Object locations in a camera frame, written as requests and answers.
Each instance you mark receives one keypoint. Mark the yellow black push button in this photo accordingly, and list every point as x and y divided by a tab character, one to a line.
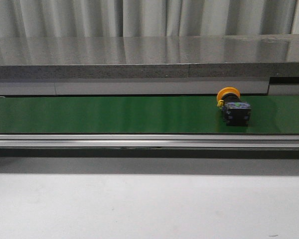
234	111

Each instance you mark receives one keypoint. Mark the green conveyor belt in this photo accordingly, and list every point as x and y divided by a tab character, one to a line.
143	114

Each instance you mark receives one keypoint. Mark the grey stone slab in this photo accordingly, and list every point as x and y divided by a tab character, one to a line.
149	57

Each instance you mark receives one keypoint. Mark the grey curtain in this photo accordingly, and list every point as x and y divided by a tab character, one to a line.
129	18

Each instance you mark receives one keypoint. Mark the rear aluminium conveyor rail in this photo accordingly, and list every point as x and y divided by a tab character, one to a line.
149	86

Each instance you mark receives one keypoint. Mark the aluminium conveyor rail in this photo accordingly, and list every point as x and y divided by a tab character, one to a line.
201	141
149	86

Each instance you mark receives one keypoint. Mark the front aluminium conveyor rail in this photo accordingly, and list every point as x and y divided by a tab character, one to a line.
201	141

